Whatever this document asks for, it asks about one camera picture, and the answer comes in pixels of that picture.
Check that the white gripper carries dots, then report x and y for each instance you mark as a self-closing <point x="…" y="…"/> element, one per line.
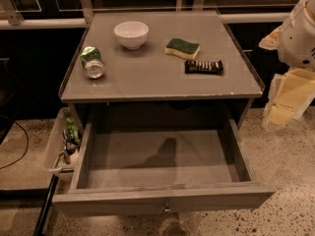
<point x="297" y="43"/>

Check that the grey top drawer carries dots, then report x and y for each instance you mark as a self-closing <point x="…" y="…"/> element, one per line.
<point x="161" y="171"/>

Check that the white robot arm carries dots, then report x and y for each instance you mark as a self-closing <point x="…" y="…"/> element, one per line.
<point x="291" y="93"/>

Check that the grey drawer cabinet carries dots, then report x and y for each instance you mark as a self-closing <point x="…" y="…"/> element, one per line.
<point x="148" y="74"/>

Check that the black snack bar wrapper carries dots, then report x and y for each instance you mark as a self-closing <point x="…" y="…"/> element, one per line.
<point x="203" y="67"/>

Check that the green yellow sponge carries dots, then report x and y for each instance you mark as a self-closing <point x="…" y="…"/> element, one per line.
<point x="182" y="48"/>

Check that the white ceramic bowl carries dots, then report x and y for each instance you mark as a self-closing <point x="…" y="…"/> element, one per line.
<point x="131" y="35"/>

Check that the green soda can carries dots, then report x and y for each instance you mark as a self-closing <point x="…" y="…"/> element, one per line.
<point x="91" y="62"/>

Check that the metal railing frame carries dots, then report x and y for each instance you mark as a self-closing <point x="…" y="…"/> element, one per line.
<point x="35" y="14"/>

